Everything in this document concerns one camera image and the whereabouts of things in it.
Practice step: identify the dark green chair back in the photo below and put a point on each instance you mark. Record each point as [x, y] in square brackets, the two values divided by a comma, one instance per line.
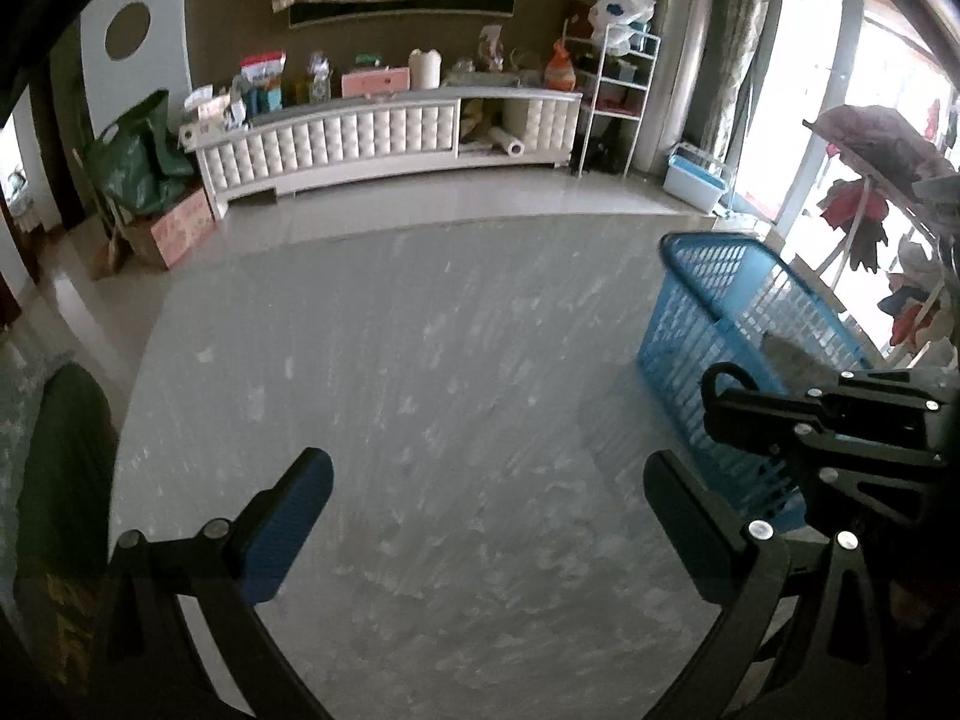
[63, 525]

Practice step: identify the pink cardboard box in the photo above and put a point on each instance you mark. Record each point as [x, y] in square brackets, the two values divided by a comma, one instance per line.
[164, 240]

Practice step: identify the light blue plastic tub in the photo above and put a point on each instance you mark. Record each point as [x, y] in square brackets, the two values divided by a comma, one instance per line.
[694, 177]

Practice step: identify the white paper roll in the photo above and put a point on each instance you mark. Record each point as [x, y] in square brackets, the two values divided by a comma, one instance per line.
[510, 145]

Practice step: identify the clothes drying rack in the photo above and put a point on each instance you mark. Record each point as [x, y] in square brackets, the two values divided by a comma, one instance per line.
[886, 269]

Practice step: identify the white metal shelf rack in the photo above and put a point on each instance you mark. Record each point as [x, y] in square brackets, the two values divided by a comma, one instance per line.
[614, 79]

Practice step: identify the white plastic bag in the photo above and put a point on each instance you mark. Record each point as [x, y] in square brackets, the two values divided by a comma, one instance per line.
[613, 21]

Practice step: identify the white plastic jug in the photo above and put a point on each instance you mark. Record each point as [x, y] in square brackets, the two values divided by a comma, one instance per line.
[425, 69]

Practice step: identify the grey folded cloth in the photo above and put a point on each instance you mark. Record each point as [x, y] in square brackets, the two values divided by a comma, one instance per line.
[794, 367]

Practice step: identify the orange bag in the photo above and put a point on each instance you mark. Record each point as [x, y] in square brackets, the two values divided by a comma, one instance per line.
[559, 73]

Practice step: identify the grey curtain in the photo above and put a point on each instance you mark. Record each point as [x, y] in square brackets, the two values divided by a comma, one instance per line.
[741, 31]

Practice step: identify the blue plastic laundry basket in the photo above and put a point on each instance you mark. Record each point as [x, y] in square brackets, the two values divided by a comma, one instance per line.
[721, 293]

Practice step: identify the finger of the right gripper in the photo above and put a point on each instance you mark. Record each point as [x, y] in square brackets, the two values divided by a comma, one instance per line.
[836, 449]
[918, 388]

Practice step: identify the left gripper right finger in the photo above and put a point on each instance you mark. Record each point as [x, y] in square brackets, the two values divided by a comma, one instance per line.
[804, 630]

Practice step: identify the green plastic bag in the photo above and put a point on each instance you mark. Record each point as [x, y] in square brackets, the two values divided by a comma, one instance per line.
[137, 163]

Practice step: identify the pink storage box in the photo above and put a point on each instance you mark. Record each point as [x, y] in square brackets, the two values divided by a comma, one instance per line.
[375, 82]

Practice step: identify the white tufted TV cabinet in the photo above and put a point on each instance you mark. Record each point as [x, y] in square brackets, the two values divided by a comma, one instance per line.
[357, 139]

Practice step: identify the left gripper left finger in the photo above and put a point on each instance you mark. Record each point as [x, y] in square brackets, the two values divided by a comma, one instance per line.
[153, 667]

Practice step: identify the red white snack box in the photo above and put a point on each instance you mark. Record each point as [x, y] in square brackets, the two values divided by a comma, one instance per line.
[263, 69]

